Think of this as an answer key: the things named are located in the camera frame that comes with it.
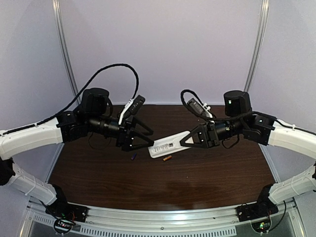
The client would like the white remote control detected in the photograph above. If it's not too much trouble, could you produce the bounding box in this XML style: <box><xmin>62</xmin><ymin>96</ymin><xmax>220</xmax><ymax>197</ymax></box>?
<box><xmin>148</xmin><ymin>131</ymin><xmax>190</xmax><ymax>158</ymax></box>

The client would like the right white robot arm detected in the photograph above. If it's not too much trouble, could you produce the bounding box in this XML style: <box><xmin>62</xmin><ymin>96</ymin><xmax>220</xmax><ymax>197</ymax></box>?
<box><xmin>180</xmin><ymin>89</ymin><xmax>316</xmax><ymax>206</ymax></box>

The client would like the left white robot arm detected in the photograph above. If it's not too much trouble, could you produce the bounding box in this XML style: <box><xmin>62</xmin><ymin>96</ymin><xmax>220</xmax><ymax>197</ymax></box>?
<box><xmin>0</xmin><ymin>88</ymin><xmax>154</xmax><ymax>206</ymax></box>

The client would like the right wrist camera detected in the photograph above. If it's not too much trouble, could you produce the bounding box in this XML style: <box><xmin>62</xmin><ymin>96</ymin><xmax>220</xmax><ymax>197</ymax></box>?
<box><xmin>186</xmin><ymin>98</ymin><xmax>214</xmax><ymax>120</ymax></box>

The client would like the right black cable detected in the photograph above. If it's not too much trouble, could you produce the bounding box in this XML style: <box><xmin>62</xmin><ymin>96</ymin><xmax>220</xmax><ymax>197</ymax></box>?
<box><xmin>180</xmin><ymin>89</ymin><xmax>252</xmax><ymax>123</ymax></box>

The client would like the black cable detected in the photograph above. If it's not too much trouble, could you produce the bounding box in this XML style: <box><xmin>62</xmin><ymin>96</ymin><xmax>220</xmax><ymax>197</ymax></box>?
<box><xmin>37</xmin><ymin>63</ymin><xmax>140</xmax><ymax>124</ymax></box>
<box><xmin>180</xmin><ymin>89</ymin><xmax>252</xmax><ymax>123</ymax></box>

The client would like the left black cable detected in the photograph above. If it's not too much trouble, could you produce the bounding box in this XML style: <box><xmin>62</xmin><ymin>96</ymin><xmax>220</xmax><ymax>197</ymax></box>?
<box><xmin>37</xmin><ymin>63</ymin><xmax>140</xmax><ymax>124</ymax></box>

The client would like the aluminium front rail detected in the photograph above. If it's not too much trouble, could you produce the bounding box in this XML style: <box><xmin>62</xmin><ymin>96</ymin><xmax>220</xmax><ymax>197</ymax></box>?
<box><xmin>18</xmin><ymin>198</ymin><xmax>306</xmax><ymax>237</ymax></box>

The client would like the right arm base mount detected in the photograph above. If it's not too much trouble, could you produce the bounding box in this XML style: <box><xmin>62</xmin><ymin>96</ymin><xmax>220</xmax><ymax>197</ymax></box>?
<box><xmin>236</xmin><ymin>197</ymin><xmax>278</xmax><ymax>222</ymax></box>

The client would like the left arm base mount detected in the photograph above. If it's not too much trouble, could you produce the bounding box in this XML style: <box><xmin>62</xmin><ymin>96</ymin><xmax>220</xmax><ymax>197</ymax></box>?
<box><xmin>45</xmin><ymin>202</ymin><xmax>88</xmax><ymax>223</ymax></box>

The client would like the right aluminium frame post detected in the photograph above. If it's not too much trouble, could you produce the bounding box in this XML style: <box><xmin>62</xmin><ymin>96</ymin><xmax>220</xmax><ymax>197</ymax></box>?
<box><xmin>244</xmin><ymin>0</ymin><xmax>270</xmax><ymax>94</ymax></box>

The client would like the aluminium frame post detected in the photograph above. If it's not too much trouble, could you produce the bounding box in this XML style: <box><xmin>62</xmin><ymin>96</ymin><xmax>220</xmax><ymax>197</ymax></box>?
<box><xmin>52</xmin><ymin>0</ymin><xmax>79</xmax><ymax>97</ymax></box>
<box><xmin>244</xmin><ymin>0</ymin><xmax>270</xmax><ymax>94</ymax></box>

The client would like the left aluminium frame post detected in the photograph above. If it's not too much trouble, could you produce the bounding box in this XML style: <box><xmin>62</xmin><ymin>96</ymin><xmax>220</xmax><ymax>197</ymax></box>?
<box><xmin>52</xmin><ymin>0</ymin><xmax>79</xmax><ymax>97</ymax></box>

